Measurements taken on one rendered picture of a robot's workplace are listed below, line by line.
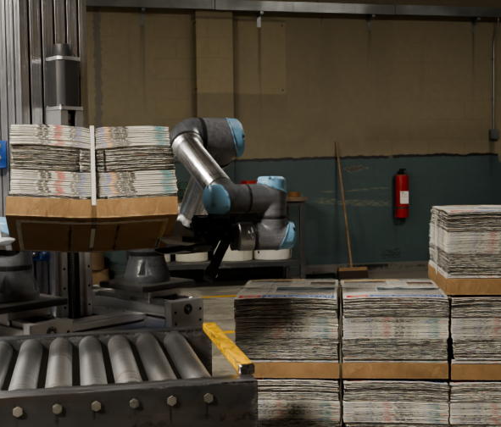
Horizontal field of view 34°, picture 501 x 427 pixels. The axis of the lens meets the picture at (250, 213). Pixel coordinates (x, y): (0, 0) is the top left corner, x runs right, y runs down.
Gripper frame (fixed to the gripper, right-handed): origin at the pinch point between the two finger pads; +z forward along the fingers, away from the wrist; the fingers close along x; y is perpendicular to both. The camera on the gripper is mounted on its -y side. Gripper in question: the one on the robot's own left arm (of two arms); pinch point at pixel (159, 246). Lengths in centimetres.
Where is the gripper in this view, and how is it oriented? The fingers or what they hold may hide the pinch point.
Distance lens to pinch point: 211.5
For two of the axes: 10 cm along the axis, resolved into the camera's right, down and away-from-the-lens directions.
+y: -0.9, -9.5, 3.0
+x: 2.0, -3.1, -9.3
